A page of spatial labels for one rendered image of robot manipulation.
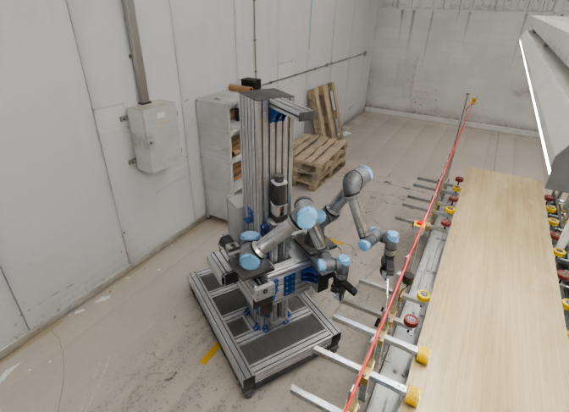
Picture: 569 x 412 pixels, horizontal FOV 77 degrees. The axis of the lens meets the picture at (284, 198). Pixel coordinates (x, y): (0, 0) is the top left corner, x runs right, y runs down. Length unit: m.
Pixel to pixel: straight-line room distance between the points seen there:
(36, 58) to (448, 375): 3.23
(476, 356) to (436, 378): 0.29
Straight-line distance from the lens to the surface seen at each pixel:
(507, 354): 2.37
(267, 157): 2.18
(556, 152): 0.57
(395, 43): 9.66
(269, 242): 2.02
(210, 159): 4.33
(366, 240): 2.22
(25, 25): 3.18
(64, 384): 3.40
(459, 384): 2.13
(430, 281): 3.09
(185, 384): 3.09
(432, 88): 9.60
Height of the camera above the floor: 2.51
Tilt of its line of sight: 29 degrees down
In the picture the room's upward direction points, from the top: 1 degrees clockwise
